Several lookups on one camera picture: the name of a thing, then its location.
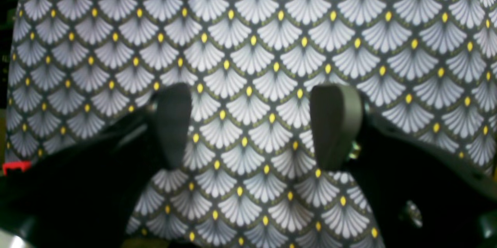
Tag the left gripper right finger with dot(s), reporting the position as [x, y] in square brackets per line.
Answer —
[421, 195]

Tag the red clip marker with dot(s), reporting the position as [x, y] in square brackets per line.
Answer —
[14, 167]

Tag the blue fan-patterned tablecloth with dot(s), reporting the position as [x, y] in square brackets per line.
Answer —
[249, 177]

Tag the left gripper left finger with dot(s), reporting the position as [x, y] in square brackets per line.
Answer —
[82, 196]

